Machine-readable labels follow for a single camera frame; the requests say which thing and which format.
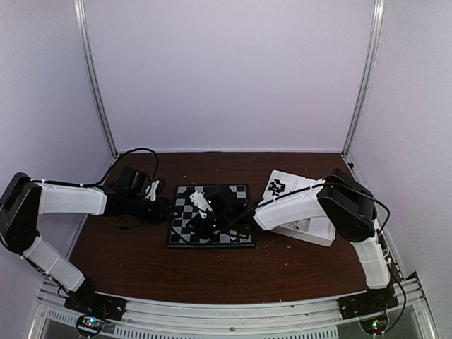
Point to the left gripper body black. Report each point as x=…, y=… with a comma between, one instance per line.
x=147, y=213

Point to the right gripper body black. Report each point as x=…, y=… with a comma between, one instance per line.
x=222, y=221

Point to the black white chessboard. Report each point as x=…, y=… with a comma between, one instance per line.
x=181, y=237

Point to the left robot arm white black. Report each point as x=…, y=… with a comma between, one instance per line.
x=25, y=199

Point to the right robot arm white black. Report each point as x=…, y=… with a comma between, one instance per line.
x=352, y=210

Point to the black chess pieces upper cluster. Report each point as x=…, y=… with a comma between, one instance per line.
x=276, y=187

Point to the left controller board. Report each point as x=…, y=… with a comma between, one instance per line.
x=88, y=325

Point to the controller board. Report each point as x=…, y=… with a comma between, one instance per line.
x=374, y=325
x=88, y=325

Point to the right controller board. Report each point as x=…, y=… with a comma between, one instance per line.
x=374, y=325

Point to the white plastic tray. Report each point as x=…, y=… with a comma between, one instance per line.
x=296, y=213

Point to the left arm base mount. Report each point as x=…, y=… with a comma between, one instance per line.
x=88, y=301

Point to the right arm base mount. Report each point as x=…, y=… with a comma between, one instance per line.
x=369, y=302

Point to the aluminium front rail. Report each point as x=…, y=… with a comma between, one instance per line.
x=312, y=318

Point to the left aluminium frame post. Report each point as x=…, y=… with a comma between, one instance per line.
x=82, y=23

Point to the aluminium frame post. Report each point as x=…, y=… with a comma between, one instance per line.
x=82, y=23
x=368, y=67

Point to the right aluminium frame post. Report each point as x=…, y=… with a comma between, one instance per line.
x=368, y=67

